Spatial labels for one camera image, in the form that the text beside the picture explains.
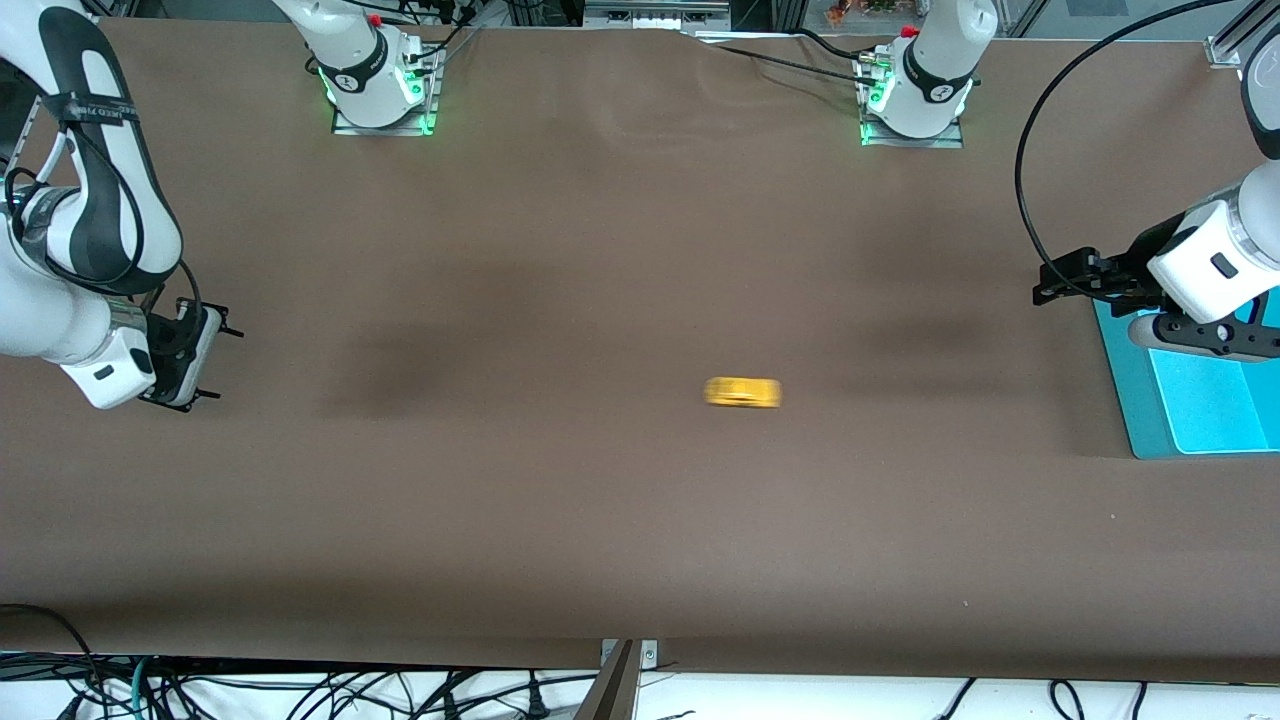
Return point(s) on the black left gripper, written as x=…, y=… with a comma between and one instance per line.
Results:
x=1133, y=266

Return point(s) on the yellow beetle toy car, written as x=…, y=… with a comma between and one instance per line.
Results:
x=742, y=392

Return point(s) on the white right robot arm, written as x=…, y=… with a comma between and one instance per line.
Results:
x=100, y=200

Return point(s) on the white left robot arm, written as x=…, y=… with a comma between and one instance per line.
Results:
x=1210, y=265

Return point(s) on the teal plastic bin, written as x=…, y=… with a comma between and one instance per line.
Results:
x=1200, y=410

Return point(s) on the orange background object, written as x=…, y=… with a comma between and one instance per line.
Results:
x=860, y=10

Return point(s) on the brown table cover sheet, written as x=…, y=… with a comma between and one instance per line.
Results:
x=640, y=500

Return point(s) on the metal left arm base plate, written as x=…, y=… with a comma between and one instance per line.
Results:
x=950, y=135

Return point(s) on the aluminium frame corner rail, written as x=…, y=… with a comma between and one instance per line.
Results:
x=1235, y=35

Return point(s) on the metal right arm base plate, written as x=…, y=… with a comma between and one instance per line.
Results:
x=425, y=100

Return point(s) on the aluminium rail with white connectors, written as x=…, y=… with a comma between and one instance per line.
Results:
x=655, y=14

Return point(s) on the metal table edge bracket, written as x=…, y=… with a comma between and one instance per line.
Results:
x=615, y=685

